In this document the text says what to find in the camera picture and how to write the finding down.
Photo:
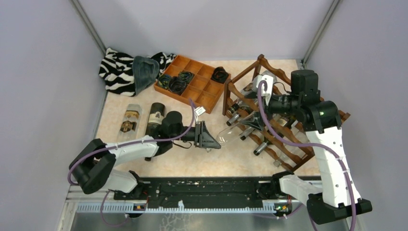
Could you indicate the zebra striped cloth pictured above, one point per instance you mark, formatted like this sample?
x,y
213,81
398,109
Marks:
x,y
116,70

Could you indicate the clear liquor bottle gold label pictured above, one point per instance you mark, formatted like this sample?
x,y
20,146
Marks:
x,y
130,123

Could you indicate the clear bottle black cap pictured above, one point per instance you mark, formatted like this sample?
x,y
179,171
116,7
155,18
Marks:
x,y
250,91

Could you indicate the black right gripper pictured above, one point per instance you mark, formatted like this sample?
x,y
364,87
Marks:
x,y
255,120

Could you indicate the small clear glass bottle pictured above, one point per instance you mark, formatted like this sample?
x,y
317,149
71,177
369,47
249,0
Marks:
x,y
230,134

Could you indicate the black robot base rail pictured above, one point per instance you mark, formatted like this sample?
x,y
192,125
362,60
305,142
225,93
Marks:
x,y
257,195

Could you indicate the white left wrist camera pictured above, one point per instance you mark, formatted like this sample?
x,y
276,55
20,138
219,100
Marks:
x,y
198,111

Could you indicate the dark wine bottle back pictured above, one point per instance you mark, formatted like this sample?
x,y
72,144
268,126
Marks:
x,y
238,117

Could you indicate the wooden wine rack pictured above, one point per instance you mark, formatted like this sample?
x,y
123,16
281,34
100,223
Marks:
x,y
303,103

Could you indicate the dark wine bottle front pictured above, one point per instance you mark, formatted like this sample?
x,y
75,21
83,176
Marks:
x,y
248,131

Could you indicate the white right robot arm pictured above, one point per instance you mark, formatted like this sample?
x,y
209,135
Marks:
x,y
338,197

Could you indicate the orange wooden compartment tray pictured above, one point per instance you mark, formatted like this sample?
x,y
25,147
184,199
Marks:
x,y
200,89

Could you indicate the black rolled item right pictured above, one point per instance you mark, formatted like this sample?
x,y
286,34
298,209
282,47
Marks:
x,y
219,75

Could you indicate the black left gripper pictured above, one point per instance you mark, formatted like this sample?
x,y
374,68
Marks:
x,y
203,138

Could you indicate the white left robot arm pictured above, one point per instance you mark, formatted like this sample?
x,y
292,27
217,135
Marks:
x,y
94,168

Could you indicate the dark wine bottle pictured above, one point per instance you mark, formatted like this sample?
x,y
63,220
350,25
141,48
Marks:
x,y
156,115
238,117
248,131

